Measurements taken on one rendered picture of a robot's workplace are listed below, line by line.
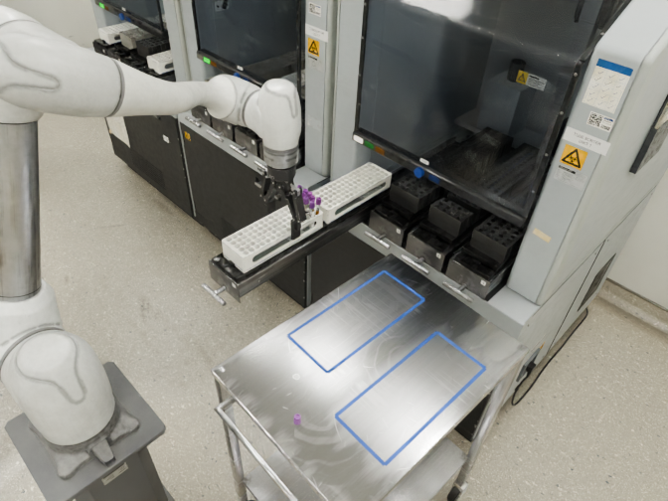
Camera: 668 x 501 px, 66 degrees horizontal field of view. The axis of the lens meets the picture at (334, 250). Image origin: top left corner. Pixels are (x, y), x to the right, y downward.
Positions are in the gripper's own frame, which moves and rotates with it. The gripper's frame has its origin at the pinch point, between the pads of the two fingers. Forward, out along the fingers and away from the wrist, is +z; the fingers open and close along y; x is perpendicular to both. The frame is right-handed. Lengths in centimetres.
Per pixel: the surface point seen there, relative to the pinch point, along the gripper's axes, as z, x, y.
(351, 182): -0.4, 29.3, -0.8
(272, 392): 4, -36, 39
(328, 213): 0.8, 13.7, 4.7
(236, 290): 8.5, -21.7, 5.5
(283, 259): 6.4, -5.7, 6.7
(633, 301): 81, 149, 78
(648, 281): 68, 149, 78
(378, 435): 4, -28, 61
